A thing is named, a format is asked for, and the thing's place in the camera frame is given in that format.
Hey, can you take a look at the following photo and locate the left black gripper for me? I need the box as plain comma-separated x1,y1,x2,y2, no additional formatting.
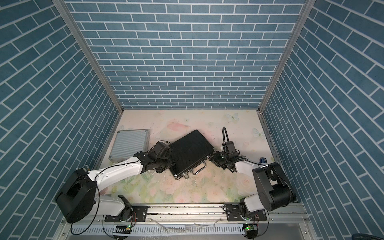
155,153,179,174

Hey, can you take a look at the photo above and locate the black poker case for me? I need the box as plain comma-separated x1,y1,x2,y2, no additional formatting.
170,130,215,180

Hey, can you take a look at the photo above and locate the silver aluminium poker case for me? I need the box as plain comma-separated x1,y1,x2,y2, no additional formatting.
108,129,150,163

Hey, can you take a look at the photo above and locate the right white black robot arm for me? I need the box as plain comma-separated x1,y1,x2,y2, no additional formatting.
211,152,297,218

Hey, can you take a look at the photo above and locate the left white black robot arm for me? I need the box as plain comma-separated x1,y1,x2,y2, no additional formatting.
55,152,175,224

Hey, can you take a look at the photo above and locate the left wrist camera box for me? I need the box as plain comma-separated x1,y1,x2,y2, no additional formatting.
152,141,171,160

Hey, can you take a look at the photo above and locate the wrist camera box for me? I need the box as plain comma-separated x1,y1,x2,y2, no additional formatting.
223,141,238,155
152,141,171,160

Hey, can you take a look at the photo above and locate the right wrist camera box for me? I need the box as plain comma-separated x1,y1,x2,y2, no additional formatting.
223,141,238,155

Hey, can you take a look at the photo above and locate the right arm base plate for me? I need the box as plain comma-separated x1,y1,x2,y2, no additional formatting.
222,204,268,222

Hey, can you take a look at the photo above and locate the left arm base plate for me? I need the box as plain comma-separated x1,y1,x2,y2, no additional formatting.
104,206,149,223

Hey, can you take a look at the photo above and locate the aluminium front rail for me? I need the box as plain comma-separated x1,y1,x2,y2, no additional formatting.
59,204,312,236

